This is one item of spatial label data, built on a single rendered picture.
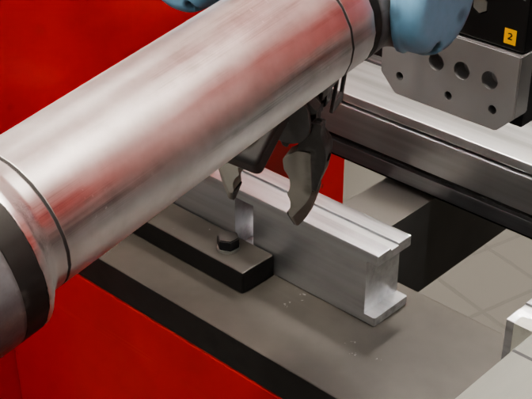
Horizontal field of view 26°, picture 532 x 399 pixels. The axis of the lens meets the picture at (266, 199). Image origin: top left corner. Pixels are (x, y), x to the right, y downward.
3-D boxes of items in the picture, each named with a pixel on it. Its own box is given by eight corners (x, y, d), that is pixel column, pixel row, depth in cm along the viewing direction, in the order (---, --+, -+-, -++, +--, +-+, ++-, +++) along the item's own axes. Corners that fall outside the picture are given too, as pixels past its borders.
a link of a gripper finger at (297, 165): (346, 198, 105) (336, 112, 100) (321, 237, 101) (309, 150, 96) (315, 193, 107) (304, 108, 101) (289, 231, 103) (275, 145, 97)
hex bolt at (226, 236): (211, 248, 137) (211, 236, 136) (228, 238, 138) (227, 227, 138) (228, 256, 135) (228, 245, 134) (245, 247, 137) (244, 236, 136)
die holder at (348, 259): (85, 175, 158) (80, 112, 153) (119, 159, 161) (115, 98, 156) (374, 327, 128) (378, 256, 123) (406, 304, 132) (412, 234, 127)
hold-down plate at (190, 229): (77, 203, 151) (76, 184, 150) (109, 188, 155) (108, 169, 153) (242, 294, 134) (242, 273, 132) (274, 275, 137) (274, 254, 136)
